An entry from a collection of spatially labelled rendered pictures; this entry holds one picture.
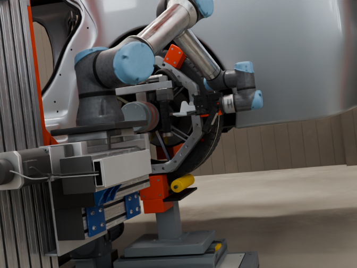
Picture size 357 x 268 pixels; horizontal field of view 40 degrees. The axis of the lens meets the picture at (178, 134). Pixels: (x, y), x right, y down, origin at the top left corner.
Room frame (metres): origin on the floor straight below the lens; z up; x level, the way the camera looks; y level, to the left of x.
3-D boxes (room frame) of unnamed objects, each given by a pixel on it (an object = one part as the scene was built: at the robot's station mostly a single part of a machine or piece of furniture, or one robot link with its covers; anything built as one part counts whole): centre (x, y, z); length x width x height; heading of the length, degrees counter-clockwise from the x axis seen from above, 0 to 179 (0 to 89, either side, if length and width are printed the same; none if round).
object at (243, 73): (1.97, -0.28, 0.95); 0.11 x 0.08 x 0.11; 50
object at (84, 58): (1.53, 0.23, 0.98); 0.13 x 0.12 x 0.14; 50
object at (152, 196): (2.36, 0.14, 0.48); 0.16 x 0.12 x 0.17; 165
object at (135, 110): (2.25, 0.17, 0.85); 0.21 x 0.14 x 0.14; 165
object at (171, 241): (2.49, 0.10, 0.32); 0.40 x 0.30 x 0.28; 75
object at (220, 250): (2.49, 0.10, 0.13); 0.50 x 0.36 x 0.10; 75
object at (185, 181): (2.39, 0.00, 0.51); 0.29 x 0.06 x 0.06; 165
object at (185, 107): (1.97, -0.03, 0.85); 0.09 x 0.03 x 0.06; 111
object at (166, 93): (2.08, 0.04, 0.93); 0.09 x 0.05 x 0.05; 165
